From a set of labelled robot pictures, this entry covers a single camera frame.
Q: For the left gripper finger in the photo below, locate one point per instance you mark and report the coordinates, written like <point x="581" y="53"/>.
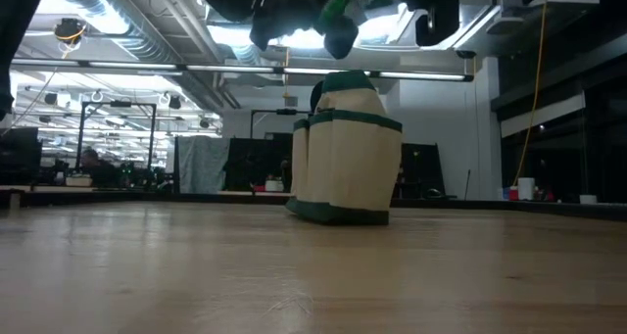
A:
<point x="268" y="28"/>

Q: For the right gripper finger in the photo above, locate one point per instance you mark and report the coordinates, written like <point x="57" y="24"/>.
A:
<point x="341" y="37"/>

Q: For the green plastic spray bottle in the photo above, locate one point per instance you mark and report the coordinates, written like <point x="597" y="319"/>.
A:
<point x="335" y="7"/>

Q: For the green and beige gardening bag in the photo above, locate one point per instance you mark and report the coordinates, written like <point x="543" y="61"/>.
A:
<point x="348" y="167"/>

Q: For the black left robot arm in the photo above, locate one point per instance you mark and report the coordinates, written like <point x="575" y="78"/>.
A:
<point x="19" y="30"/>

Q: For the long ceiling light bar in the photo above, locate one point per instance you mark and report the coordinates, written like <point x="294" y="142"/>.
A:
<point x="230" y="68"/>

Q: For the grey cloth cover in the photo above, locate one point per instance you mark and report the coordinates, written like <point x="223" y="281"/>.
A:
<point x="203" y="162"/>

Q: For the red can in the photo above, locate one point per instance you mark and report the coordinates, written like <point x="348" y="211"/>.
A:
<point x="513" y="194"/>

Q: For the black ceiling sensor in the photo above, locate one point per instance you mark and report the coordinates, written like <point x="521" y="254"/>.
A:
<point x="70" y="30"/>

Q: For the person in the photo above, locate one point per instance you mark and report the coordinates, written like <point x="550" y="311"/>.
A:
<point x="100" y="170"/>

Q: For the small white box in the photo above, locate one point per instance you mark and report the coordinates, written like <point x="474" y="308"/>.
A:
<point x="588" y="199"/>

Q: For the white container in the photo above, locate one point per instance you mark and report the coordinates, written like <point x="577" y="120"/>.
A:
<point x="79" y="181"/>

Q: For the black monitor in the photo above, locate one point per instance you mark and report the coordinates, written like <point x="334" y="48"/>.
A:
<point x="19" y="155"/>

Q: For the black gantry frame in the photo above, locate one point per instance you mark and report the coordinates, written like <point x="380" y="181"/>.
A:
<point x="284" y="111"/>
<point x="80" y="138"/>

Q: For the silver ventilation duct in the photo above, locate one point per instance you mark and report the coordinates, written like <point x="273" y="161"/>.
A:
<point x="122" y="20"/>

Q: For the black partition wall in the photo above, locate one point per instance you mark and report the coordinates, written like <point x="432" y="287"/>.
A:
<point x="255" y="162"/>

